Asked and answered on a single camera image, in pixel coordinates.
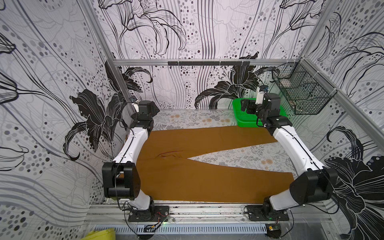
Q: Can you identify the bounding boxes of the green plastic basket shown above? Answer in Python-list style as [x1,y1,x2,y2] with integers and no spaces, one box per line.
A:
[233,94,293,131]

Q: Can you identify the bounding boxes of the brown long pants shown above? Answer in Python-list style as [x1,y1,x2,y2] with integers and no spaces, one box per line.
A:
[137,126,294,204]

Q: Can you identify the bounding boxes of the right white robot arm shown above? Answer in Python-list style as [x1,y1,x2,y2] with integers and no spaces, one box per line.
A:
[241,93,338,213]

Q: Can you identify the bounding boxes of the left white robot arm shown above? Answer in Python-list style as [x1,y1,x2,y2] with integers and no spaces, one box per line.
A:
[102,101,160,211]

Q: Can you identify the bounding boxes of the yellow object at bottom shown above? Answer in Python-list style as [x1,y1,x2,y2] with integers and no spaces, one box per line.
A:
[81,228,116,240]

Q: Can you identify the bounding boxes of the black wire basket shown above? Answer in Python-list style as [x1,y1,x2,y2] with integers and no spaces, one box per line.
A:
[271,61,337,115]

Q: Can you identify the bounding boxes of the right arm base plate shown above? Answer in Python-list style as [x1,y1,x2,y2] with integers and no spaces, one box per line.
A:
[244,205,290,223]

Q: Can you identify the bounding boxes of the slotted cable duct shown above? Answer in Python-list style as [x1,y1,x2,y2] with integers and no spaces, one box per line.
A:
[94,223,267,235]

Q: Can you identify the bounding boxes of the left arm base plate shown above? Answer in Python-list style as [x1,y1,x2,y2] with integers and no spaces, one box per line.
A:
[128,206,170,223]

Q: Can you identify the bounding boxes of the aluminium front rail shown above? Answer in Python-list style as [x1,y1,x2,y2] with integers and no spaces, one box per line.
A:
[85,203,332,224]

